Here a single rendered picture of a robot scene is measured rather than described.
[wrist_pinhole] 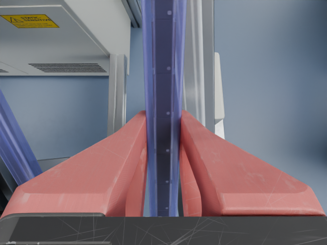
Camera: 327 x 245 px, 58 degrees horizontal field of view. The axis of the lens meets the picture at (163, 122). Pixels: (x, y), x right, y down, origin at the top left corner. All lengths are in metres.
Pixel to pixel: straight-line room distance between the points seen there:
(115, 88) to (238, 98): 0.48
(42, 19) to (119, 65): 0.24
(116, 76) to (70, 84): 0.40
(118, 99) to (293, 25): 0.72
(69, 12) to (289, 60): 0.81
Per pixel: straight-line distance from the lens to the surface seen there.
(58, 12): 0.60
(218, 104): 0.26
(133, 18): 1.09
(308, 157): 1.15
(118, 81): 0.79
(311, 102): 1.16
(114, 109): 0.79
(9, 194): 0.36
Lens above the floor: 1.07
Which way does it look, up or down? 84 degrees down
